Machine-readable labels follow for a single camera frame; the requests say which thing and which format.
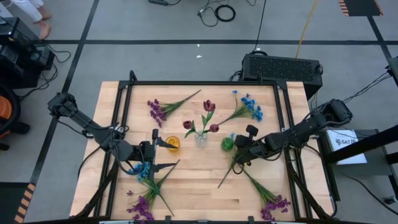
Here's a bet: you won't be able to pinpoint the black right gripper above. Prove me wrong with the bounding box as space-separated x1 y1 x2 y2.
234 124 270 164

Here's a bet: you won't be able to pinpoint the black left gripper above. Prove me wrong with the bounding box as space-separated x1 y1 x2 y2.
139 129 179 181

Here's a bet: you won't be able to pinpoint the green glass vase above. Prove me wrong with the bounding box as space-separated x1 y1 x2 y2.
221 137 236 152

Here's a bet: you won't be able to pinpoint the purple artificial flower bunch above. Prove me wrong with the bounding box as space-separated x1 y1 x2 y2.
241 167 292 222
126 159 181 222
147 89 202 128

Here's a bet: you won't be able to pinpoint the yellow glass vase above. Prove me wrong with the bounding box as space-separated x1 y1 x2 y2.
164 135 181 153

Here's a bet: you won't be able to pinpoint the clear glass vase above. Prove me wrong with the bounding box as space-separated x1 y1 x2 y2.
195 132 208 148

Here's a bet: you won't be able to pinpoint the black computer case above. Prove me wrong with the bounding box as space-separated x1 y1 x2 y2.
241 53 324 100

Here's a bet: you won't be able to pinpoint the white printed sheet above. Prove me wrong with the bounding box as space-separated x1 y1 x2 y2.
326 129 368 166

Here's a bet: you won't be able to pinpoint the black diagonal beam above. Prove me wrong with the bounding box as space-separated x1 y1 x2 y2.
326 124 398 165

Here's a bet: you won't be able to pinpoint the dark grey side table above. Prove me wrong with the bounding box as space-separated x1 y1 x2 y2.
317 129 398 203

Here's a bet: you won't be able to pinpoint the black mat orange stripes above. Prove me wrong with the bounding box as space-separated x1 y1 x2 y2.
0 182 37 224
338 0 384 17

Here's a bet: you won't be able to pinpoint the orange black shop vacuum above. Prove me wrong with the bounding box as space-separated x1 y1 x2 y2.
0 83 31 152

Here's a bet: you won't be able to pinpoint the black equipment corner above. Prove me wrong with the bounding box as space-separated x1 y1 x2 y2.
386 57 398 87

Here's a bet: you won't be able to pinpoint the black equipment stack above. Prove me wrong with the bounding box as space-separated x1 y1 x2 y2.
0 17 56 90

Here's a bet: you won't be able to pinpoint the person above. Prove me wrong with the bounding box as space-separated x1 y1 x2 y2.
9 0 53 40

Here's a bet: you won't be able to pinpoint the black aluminium table frame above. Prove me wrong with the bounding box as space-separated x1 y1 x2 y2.
70 70 338 224

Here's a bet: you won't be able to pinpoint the black hanging cable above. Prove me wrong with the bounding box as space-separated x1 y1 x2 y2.
252 0 267 53

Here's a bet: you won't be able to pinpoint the yellow hanging cord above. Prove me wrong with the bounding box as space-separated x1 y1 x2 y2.
294 0 320 59

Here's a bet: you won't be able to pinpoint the black cable bundle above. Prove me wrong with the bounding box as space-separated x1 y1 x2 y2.
310 70 393 113

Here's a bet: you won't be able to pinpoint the coiled black cable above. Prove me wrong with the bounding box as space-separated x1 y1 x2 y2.
197 0 237 28

